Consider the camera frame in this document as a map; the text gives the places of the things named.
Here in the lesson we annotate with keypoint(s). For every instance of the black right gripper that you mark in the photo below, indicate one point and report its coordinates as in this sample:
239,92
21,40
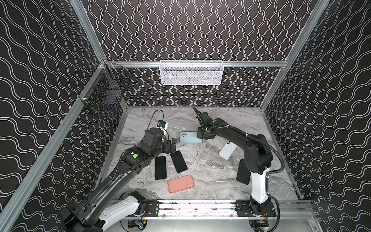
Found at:
203,120

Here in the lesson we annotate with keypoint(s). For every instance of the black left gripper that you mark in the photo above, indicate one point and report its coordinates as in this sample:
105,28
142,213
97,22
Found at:
168,145

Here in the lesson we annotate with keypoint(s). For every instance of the white smartphone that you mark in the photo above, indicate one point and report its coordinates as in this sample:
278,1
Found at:
227,150

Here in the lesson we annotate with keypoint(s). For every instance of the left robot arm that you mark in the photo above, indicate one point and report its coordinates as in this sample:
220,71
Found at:
94,214

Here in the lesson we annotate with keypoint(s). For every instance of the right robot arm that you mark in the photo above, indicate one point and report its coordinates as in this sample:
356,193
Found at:
257,152

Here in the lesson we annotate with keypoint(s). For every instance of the black phone purple edge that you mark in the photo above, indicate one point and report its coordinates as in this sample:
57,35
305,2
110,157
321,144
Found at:
179,162

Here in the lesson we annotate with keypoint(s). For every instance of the black phone blue edge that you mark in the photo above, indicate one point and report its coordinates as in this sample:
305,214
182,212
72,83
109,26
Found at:
160,168

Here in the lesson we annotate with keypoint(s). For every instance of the pink phone case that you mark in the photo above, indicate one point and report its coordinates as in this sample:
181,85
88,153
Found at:
180,184

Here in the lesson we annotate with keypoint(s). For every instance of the black phone case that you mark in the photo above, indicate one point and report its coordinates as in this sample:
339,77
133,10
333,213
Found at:
243,173

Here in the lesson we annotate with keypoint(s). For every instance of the aluminium back crossbar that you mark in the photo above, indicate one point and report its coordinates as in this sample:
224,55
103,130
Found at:
184,63

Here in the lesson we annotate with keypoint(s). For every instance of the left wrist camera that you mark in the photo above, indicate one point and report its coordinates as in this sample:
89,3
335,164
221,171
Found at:
161,124

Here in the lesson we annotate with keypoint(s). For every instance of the white wire mesh basket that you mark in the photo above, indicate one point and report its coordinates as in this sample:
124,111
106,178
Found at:
191,76

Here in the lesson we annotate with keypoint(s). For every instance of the black wire mesh basket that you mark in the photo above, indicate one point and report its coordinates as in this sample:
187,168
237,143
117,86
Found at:
105,98

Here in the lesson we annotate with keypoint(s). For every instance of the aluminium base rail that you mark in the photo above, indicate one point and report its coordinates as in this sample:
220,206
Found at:
206,209

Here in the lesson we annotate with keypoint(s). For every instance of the aluminium corner post left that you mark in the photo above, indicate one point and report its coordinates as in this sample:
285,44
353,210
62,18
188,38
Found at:
88,28

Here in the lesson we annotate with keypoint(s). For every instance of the aluminium corner post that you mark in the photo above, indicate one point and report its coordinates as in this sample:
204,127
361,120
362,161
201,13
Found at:
307,29
88,28

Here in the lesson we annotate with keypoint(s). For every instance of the aluminium corner post right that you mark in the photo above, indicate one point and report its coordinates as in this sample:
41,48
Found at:
307,29

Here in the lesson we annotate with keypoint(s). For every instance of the aluminium left side rail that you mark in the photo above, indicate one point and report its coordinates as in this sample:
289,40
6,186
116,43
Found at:
22,194

